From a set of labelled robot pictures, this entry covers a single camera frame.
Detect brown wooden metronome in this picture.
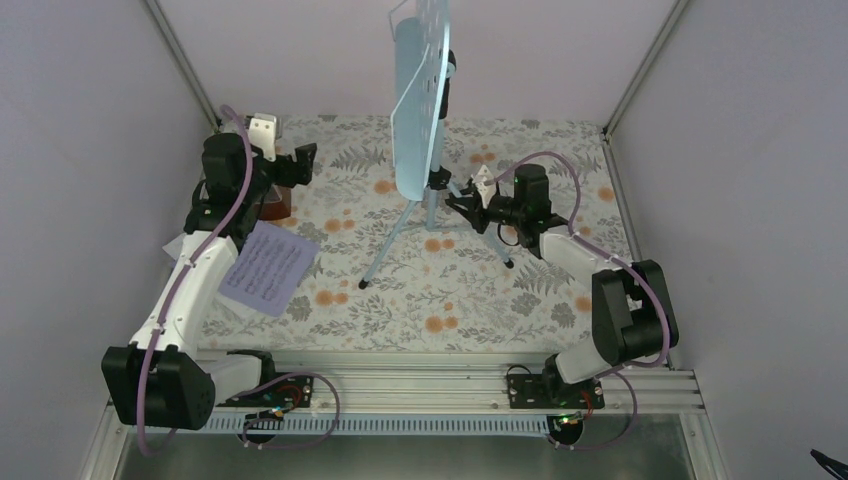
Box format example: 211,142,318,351
258,186,292,222

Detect white sheet music page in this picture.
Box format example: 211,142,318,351
162,233,186,261

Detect sheet music pages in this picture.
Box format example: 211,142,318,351
219,221,319,317

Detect light blue music stand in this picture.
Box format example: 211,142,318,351
358,1,472,289

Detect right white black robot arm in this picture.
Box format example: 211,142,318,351
446,164,678,407

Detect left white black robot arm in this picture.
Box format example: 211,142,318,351
101,133,318,430

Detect floral patterned table cloth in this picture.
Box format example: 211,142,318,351
199,115,629,353

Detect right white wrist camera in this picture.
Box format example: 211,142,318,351
470,165,498,209

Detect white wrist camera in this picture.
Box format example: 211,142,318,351
245,113,280,162
470,165,498,209

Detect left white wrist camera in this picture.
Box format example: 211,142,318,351
245,113,280,162

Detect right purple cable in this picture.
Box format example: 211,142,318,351
490,150,674,454

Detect purple cable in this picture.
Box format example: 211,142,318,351
135,104,342,458
490,150,674,454

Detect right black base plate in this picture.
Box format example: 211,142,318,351
506,372,605,410

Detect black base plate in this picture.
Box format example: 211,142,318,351
219,373,315,410
506,372,605,410

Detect aluminium mounting rail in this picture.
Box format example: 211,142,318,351
107,349,706,416

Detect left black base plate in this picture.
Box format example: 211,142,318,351
219,373,315,410

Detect grey slotted cable duct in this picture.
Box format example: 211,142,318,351
129,413,564,437

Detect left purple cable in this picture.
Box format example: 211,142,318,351
135,104,342,458

